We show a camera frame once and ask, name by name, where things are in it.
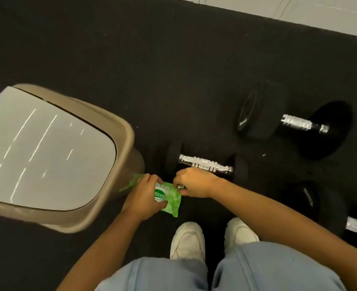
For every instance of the person's white shoe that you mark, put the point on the person's white shoe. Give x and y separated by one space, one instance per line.
188 240
239 231

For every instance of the light blue jeans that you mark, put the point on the light blue jeans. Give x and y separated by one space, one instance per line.
266 269

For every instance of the person's left hand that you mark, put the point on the person's left hand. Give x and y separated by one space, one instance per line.
142 200

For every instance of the person's left forearm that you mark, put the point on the person's left forearm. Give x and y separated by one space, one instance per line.
102 254

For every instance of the beige plastic trash bin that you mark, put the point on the beige plastic trash bin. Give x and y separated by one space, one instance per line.
122 139

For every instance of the green wet wipes packet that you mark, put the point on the green wet wipes packet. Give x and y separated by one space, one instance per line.
171 200

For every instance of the person's right fingers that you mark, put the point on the person's right fingers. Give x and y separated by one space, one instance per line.
181 178

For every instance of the person's right hand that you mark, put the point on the person's right hand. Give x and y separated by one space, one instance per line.
198 183

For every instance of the person's left thumb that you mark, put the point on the person's left thumb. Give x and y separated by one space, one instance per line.
161 205

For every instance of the person's white left shoe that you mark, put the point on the person's white left shoe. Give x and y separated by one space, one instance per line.
188 240

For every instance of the person's right forearm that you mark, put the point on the person's right forearm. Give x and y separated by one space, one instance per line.
287 221

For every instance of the grey swing bin lid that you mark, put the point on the grey swing bin lid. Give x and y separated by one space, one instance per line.
45 148

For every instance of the person's white right shoe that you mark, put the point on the person's white right shoe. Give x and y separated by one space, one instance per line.
239 231

